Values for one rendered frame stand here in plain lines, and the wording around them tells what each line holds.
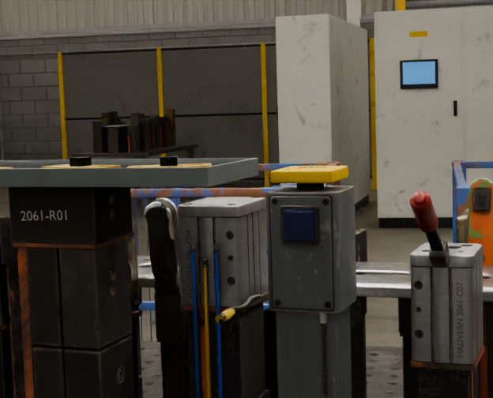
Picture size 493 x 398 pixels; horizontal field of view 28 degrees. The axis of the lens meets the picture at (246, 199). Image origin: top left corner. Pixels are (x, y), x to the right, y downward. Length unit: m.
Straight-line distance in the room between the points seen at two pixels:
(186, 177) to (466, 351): 0.36
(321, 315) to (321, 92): 8.25
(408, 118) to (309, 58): 1.07
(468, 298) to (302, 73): 8.18
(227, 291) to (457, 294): 0.26
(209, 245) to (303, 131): 8.09
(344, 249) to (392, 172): 8.22
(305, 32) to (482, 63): 1.63
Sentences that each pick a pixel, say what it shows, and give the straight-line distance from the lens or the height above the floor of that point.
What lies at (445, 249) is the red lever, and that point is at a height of 1.07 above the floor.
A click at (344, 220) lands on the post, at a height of 1.11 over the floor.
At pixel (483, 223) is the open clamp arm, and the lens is 1.36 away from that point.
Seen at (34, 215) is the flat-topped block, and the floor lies 1.12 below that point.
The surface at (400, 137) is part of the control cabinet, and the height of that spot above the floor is 0.85.
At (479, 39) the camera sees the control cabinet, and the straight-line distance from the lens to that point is 9.10.
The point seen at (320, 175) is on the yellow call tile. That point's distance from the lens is 0.89.
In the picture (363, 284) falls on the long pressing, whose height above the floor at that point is 1.00.
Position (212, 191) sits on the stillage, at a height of 0.94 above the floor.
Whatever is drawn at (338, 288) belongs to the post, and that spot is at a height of 1.05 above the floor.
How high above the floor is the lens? 1.22
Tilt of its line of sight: 6 degrees down
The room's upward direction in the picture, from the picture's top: 2 degrees counter-clockwise
